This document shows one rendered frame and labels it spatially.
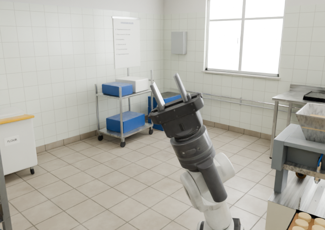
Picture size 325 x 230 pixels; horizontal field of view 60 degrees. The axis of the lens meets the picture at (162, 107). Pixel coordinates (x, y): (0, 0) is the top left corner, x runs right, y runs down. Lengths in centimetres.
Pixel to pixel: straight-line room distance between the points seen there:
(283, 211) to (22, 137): 293
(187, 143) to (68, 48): 406
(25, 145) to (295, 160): 299
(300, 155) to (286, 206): 27
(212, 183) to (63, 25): 410
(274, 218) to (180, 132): 115
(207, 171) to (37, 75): 390
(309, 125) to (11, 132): 306
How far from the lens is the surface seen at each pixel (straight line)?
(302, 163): 161
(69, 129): 475
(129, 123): 456
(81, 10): 474
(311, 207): 156
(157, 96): 60
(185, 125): 61
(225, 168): 68
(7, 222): 157
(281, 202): 166
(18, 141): 369
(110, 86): 438
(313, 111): 173
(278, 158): 154
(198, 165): 63
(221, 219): 82
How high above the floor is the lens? 167
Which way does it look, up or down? 14 degrees down
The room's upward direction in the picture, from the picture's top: straight up
